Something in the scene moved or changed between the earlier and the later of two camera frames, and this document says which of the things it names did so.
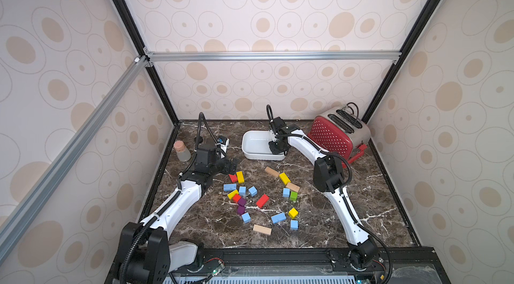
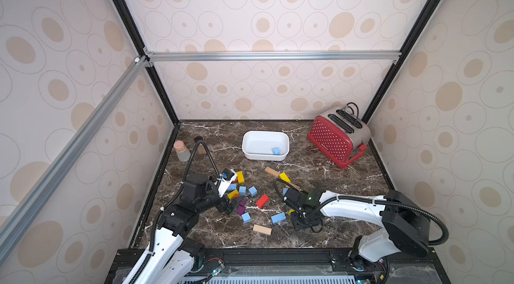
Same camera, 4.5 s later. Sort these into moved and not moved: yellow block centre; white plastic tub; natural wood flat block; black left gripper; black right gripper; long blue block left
Moved: black left gripper; black right gripper
Not moved: long blue block left; white plastic tub; natural wood flat block; yellow block centre
